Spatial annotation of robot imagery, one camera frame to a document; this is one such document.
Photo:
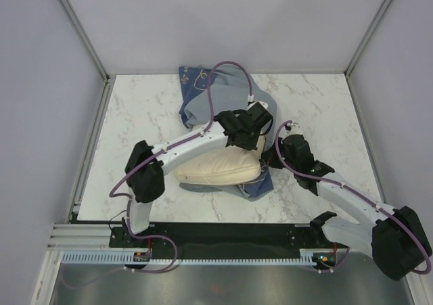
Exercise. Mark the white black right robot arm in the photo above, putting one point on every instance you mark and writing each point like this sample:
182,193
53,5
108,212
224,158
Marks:
393,238

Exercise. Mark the blue denim pillowcase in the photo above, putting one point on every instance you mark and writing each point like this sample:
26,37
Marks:
226,89

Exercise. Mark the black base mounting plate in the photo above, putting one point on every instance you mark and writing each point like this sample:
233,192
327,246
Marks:
228,239

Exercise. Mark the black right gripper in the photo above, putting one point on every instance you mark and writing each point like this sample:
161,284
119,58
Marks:
268,156

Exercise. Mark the cream white pillow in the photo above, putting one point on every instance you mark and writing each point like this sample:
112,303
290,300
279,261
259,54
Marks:
228,166

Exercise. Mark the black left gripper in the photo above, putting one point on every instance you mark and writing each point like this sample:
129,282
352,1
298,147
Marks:
249,145

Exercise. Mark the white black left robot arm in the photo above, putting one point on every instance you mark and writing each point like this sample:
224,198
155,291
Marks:
149,164

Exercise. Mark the white slotted cable duct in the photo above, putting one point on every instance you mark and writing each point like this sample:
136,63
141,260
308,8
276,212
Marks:
302,257

